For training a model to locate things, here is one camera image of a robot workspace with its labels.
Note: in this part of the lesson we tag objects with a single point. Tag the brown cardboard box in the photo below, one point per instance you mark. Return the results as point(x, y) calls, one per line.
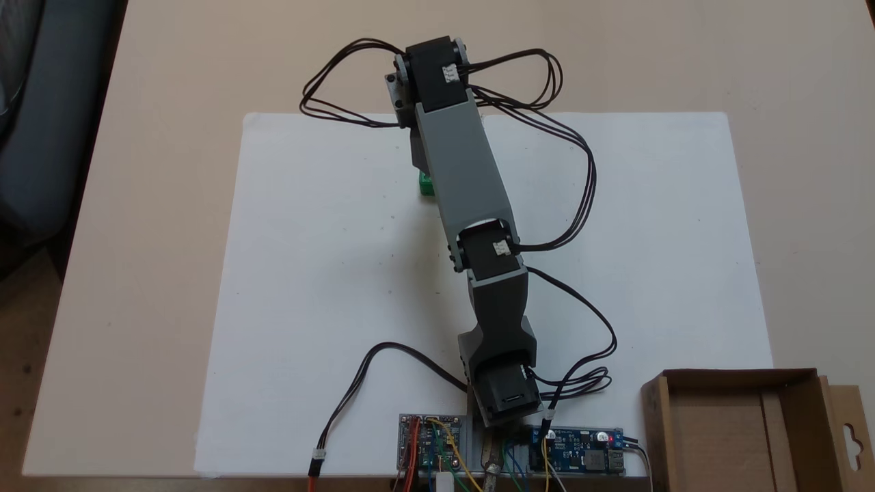
point(724, 437)

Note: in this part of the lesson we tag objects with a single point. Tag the white plastic cap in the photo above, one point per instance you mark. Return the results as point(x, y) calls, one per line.
point(444, 482)

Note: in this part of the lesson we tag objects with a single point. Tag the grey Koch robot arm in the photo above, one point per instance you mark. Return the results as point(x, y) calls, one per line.
point(465, 164)

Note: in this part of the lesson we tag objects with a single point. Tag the blue circuit board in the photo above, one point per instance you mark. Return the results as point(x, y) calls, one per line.
point(581, 452)

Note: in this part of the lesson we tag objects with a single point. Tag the dark grey chair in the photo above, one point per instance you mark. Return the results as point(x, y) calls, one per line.
point(48, 123)

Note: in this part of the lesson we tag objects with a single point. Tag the green dice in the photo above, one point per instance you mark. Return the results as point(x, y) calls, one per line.
point(426, 186)

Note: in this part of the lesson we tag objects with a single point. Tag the white paper sheet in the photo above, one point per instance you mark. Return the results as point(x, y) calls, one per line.
point(649, 260)
point(328, 273)

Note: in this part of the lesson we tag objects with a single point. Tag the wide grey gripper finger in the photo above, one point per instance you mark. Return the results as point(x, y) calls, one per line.
point(420, 154)

